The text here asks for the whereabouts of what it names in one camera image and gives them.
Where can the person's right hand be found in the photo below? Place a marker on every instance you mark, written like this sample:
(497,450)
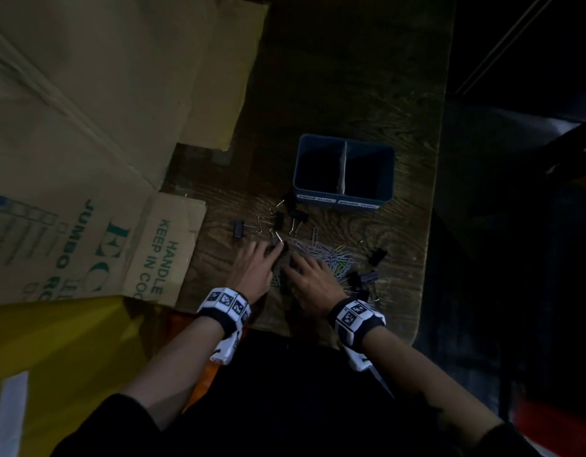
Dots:
(314,290)

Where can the person's left hand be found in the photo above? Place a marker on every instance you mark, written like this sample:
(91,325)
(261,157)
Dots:
(252,276)

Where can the person's right fingers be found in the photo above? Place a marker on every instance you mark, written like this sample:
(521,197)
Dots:
(300,266)

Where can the person's left fingers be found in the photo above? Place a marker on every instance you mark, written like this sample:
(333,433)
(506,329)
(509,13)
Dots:
(262,252)

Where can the person's right forearm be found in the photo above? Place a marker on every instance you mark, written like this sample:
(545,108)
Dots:
(426,380)

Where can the person's left forearm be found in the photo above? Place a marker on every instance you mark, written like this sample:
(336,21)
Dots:
(178,366)

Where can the pile of metal paper clips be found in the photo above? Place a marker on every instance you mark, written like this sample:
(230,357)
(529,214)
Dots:
(333,259)

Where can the checkered marker left wristband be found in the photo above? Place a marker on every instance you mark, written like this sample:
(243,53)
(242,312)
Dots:
(225,305)

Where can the checkered marker wristband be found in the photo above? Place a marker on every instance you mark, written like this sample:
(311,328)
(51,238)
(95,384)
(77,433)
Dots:
(354,318)
(225,305)

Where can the checkered marker right wristband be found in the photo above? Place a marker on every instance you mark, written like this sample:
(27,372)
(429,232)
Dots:
(354,318)

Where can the scatter of black binder clips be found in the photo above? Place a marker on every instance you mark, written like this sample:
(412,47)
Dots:
(377,256)

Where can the blue two-compartment organiser box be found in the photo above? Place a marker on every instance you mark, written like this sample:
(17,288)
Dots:
(343,197)

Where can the person's black clothing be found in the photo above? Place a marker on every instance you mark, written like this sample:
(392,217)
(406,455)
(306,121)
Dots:
(293,404)

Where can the orange object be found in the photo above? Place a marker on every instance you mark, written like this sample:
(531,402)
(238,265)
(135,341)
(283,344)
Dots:
(197,385)

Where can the plain cardboard sheet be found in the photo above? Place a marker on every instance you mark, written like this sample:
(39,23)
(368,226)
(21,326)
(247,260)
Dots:
(226,76)

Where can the large printed cardboard box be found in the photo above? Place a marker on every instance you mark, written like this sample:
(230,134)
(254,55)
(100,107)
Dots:
(74,137)

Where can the yellow box with white tape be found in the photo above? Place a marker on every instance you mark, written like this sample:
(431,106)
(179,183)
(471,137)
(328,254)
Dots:
(64,356)

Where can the red object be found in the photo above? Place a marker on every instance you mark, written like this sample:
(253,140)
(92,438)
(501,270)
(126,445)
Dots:
(559,428)

